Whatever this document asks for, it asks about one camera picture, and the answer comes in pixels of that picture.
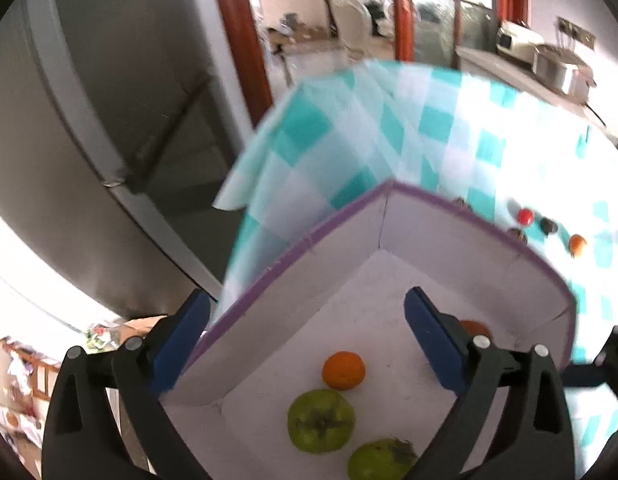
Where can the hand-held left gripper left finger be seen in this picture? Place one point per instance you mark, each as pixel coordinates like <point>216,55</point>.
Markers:
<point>181,347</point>

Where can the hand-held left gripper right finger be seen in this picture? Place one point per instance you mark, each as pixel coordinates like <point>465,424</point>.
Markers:
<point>431,340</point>

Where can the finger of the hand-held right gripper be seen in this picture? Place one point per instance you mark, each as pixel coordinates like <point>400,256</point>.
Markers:
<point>611,347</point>

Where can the reddish brown apple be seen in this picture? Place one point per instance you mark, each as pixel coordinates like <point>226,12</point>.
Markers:
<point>476,329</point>

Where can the white cardboard box purple rim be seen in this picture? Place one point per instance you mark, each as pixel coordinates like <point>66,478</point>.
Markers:
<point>389,310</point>

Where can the orange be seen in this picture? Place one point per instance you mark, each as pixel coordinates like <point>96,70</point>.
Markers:
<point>343,371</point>
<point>577,245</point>

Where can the green persimmon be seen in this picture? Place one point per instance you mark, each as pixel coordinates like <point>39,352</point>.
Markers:
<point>379,460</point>
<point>320,421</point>

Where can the dark passion fruit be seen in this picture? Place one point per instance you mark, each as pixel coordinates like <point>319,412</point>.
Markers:
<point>516,234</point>
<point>548,225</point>

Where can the red tomato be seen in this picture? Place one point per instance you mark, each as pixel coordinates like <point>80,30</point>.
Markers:
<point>525,216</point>

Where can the brown cardboard carton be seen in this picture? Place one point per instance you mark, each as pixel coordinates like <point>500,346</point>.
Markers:
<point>139,327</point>

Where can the cluttered wooden shelf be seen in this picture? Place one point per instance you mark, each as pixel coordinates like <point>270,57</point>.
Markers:
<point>29,375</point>

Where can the teal checkered tablecloth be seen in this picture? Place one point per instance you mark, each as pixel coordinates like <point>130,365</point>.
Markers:
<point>439,125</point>

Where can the grey refrigerator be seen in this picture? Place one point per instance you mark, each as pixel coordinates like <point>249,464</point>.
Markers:
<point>114,110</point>

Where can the white kitchen counter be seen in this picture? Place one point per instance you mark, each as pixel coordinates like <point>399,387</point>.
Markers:
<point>494,67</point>

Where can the steel cooking pot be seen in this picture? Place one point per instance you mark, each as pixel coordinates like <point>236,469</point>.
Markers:
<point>561,70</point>

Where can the white toaster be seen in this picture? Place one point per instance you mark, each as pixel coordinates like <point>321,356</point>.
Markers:
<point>516,40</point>

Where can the white chair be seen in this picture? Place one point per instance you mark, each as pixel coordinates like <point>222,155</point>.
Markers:
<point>351,25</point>

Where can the glass sliding door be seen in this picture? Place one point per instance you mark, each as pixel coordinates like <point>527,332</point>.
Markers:
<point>439,10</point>

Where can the brown wooden door frame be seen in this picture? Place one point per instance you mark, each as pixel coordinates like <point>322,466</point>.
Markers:
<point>236,35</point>

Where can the wall socket strip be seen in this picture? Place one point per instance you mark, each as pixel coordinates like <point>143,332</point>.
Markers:
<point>576,31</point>

